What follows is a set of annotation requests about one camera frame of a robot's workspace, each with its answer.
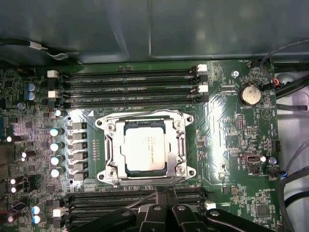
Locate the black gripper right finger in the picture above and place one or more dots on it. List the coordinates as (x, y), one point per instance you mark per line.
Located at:
(181, 218)

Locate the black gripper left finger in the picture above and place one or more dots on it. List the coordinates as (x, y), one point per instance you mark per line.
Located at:
(154, 218)

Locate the silver CPU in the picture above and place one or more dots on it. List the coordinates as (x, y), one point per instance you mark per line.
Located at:
(144, 149)

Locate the metal socket cover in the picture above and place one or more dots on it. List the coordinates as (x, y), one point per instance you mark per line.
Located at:
(118, 147)

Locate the black RAM slot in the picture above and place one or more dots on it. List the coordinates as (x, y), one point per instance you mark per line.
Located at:
(84, 220)
(96, 199)
(132, 91)
(132, 101)
(132, 81)
(96, 209)
(132, 72)

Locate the CPU socket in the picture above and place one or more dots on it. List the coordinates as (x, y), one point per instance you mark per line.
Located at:
(110, 127)

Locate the green motherboard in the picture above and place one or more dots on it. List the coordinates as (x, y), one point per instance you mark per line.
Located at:
(217, 135)

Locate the internal USB port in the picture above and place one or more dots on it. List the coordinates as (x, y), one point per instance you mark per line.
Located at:
(252, 159)

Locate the silver capacitor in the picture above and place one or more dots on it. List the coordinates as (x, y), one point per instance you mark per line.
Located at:
(58, 112)
(54, 132)
(55, 160)
(55, 146)
(55, 172)

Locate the silver coin battery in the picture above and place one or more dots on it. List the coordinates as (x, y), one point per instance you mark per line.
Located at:
(249, 94)

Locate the silver motherboard screw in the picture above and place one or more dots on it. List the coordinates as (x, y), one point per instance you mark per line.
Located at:
(235, 73)

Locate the black PC case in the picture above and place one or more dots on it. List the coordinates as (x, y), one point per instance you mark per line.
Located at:
(169, 29)

